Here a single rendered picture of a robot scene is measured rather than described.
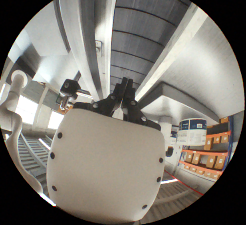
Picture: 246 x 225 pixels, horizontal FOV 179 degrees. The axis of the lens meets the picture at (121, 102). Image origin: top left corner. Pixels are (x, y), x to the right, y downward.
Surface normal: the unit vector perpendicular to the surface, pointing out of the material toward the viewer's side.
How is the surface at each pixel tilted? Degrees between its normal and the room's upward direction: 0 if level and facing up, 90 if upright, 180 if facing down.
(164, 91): 90
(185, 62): 0
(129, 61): 0
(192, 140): 90
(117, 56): 0
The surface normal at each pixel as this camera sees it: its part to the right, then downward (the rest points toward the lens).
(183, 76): -0.24, 0.91
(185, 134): -0.94, -0.30
